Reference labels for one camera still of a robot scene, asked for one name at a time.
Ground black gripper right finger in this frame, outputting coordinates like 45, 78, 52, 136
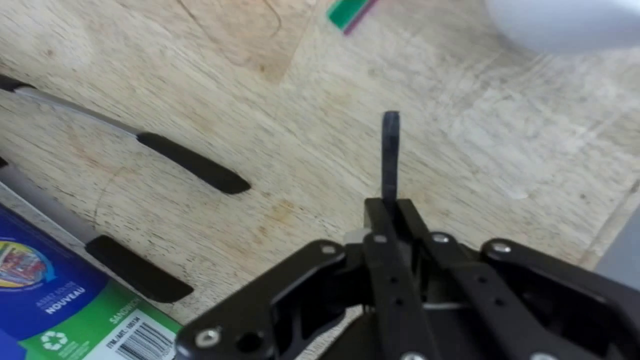
395, 198, 640, 360

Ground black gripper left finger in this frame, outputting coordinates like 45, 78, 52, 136
175, 198, 432, 360

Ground white ceramic cup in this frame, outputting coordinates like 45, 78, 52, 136
483, 0, 640, 58

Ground green stick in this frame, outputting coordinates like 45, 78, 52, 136
325, 0, 381, 37

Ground blue green cardboard box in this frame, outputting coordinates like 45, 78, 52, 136
0, 202, 187, 360

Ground black-handled knife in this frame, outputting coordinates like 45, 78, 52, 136
0, 72, 254, 198
0, 157, 196, 306

